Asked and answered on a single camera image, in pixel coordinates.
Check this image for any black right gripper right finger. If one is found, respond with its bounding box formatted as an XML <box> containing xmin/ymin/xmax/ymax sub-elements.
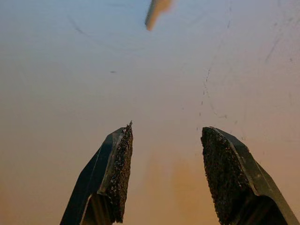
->
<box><xmin>200</xmin><ymin>126</ymin><xmax>300</xmax><ymax>225</ymax></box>

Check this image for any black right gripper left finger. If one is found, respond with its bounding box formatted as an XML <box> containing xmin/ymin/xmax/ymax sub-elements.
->
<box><xmin>60</xmin><ymin>120</ymin><xmax>134</xmax><ymax>225</ymax></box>

